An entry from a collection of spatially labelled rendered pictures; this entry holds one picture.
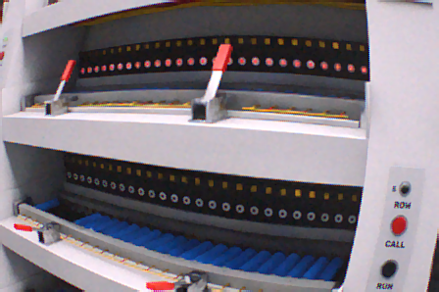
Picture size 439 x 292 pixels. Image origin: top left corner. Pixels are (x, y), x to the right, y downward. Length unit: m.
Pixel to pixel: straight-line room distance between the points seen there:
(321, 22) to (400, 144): 0.31
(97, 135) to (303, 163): 0.25
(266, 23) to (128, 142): 0.28
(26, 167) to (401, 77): 0.66
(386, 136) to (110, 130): 0.32
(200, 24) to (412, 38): 0.43
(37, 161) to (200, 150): 0.45
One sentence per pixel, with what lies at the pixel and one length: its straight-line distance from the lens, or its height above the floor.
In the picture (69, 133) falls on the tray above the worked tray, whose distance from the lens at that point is 0.64.
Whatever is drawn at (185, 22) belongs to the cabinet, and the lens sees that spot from 0.79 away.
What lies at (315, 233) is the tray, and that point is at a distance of 0.63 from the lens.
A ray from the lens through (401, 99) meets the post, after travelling 0.43.
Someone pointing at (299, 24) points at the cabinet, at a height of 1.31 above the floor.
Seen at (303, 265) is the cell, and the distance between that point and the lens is 0.57.
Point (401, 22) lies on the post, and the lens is 0.45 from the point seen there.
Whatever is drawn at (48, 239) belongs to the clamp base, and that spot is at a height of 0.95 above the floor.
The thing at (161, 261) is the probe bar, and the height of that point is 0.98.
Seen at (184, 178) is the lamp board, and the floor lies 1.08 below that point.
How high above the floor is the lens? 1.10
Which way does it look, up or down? 2 degrees up
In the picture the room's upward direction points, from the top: 6 degrees clockwise
